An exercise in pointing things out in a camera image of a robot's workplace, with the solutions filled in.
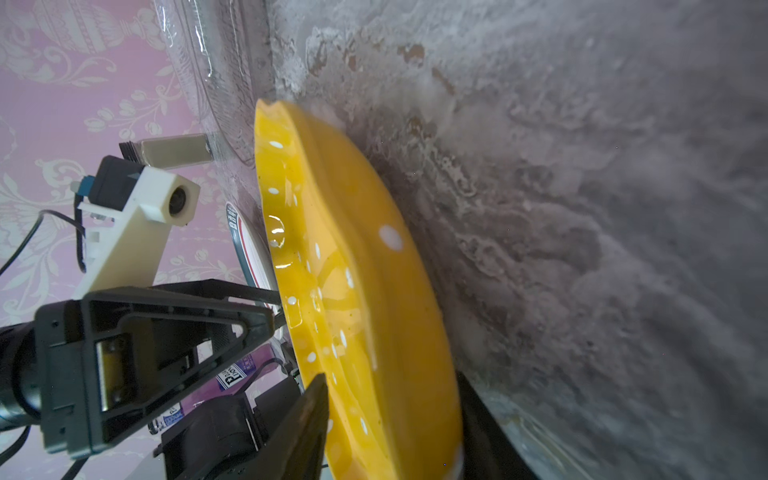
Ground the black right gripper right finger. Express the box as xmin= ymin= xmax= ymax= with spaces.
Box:
xmin=456 ymin=371 xmax=539 ymax=480

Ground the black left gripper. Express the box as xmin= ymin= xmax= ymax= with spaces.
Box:
xmin=1 ymin=279 xmax=281 ymax=459

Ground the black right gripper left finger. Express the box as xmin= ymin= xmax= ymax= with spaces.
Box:
xmin=205 ymin=374 xmax=330 ymax=479

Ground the yellow scalloped dotted plate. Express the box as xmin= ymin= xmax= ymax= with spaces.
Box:
xmin=254 ymin=101 xmax=464 ymax=479

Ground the purple drink bottle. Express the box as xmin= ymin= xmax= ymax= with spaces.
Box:
xmin=148 ymin=339 xmax=288 ymax=435

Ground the white plate green red rim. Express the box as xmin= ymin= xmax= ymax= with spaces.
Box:
xmin=225 ymin=202 xmax=278 ymax=293

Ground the clear glass plate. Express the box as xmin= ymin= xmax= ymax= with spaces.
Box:
xmin=155 ymin=1 xmax=275 ymax=203

